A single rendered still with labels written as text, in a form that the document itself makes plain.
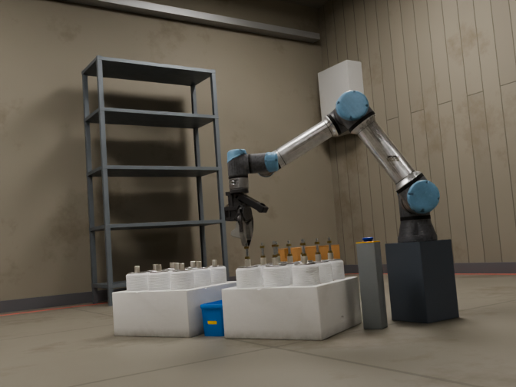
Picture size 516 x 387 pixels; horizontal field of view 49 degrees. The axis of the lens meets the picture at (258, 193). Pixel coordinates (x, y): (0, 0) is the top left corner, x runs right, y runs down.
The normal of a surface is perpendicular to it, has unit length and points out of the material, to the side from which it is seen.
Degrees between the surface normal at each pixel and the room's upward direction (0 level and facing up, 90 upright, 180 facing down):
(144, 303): 90
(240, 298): 90
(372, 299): 90
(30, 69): 90
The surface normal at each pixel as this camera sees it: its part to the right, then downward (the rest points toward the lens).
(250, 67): 0.54, -0.11
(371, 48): -0.84, 0.01
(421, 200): 0.00, 0.02
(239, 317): -0.50, -0.04
